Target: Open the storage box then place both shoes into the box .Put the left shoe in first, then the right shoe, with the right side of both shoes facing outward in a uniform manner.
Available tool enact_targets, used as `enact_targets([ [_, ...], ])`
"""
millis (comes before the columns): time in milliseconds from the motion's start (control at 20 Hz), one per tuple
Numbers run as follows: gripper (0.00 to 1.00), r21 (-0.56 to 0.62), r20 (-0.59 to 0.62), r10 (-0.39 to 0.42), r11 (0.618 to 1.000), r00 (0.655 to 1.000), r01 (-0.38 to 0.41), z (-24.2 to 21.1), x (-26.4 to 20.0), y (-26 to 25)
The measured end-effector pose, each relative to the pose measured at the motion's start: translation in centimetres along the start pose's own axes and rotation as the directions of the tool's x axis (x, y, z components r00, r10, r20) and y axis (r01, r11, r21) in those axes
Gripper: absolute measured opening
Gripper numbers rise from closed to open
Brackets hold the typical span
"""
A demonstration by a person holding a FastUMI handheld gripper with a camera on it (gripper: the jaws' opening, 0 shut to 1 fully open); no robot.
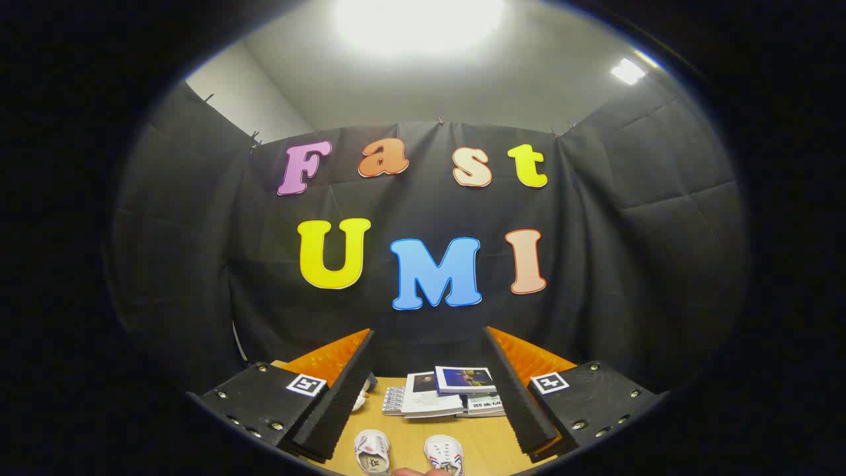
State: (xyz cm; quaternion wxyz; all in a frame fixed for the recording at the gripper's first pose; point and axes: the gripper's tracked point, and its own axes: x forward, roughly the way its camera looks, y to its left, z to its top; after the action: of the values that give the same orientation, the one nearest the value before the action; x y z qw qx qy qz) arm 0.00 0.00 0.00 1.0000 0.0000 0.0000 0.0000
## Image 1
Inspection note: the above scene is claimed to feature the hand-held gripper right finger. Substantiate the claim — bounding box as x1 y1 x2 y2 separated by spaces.
482 325 666 463

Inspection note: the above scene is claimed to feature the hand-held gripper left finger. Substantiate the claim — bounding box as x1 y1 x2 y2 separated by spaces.
187 328 376 463

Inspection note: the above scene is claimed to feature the white canvas shoe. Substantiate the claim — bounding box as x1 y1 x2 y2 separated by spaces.
354 429 392 475
424 434 465 476

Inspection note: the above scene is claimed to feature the white book with teal print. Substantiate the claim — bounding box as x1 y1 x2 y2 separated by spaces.
459 393 506 418

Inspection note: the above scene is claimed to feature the blue cover book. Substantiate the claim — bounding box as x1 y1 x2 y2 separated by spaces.
434 366 497 395

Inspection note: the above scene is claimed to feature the thick white cover book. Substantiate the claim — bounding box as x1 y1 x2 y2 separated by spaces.
401 372 465 420

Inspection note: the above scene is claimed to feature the small ceiling light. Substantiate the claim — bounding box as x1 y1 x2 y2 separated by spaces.
609 57 648 85

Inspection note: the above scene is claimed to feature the large ceiling light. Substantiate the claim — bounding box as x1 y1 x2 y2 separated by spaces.
330 0 510 57

